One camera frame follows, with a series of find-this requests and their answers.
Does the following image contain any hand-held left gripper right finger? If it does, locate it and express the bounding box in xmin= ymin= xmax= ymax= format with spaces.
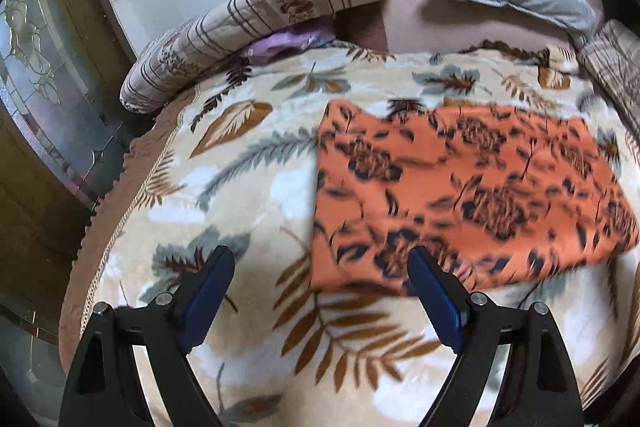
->
xmin=406 ymin=245 xmax=586 ymax=427

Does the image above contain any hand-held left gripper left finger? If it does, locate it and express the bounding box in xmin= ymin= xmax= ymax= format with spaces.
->
xmin=57 ymin=245 xmax=236 ymax=427

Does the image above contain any orange floral blouse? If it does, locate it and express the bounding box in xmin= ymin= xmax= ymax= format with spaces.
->
xmin=310 ymin=99 xmax=640 ymax=298

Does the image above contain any leaf-printed blanket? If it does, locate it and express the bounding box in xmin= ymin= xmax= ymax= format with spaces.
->
xmin=57 ymin=39 xmax=640 ymax=427

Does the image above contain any purple cloth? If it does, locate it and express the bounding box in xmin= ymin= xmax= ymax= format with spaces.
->
xmin=244 ymin=24 xmax=336 ymax=60

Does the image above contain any pink mattress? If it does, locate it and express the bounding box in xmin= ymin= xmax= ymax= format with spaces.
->
xmin=335 ymin=0 xmax=576 ymax=55

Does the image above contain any wooden door with glass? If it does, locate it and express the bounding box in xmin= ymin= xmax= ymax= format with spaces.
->
xmin=0 ymin=0 xmax=138 ymax=343

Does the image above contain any striped bolster pillow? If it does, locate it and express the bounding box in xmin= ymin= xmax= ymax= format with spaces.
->
xmin=120 ymin=0 xmax=405 ymax=114

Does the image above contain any checked pillow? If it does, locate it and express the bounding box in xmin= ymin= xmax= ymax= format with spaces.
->
xmin=577 ymin=19 xmax=640 ymax=138

